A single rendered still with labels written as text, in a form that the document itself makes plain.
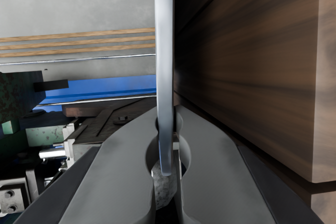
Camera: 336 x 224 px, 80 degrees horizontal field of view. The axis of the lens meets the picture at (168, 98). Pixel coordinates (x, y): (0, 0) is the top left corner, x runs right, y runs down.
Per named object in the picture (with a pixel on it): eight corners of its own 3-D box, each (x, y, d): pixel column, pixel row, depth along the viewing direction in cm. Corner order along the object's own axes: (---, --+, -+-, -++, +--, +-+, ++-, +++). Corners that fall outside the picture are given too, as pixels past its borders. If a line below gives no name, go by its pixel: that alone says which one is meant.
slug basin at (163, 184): (177, 146, 73) (149, 149, 72) (182, 227, 79) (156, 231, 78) (166, 120, 106) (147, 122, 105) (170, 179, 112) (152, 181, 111)
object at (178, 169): (179, 136, 69) (177, 137, 69) (185, 244, 77) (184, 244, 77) (166, 109, 111) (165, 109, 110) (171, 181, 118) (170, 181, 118)
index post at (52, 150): (65, 149, 71) (36, 152, 70) (66, 157, 72) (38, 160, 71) (68, 145, 74) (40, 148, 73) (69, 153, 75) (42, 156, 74)
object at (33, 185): (40, 167, 78) (25, 169, 77) (48, 213, 82) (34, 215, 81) (57, 150, 94) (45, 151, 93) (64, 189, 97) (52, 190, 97)
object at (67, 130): (73, 123, 81) (46, 125, 80) (79, 162, 84) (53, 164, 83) (78, 119, 87) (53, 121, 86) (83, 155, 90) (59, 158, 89)
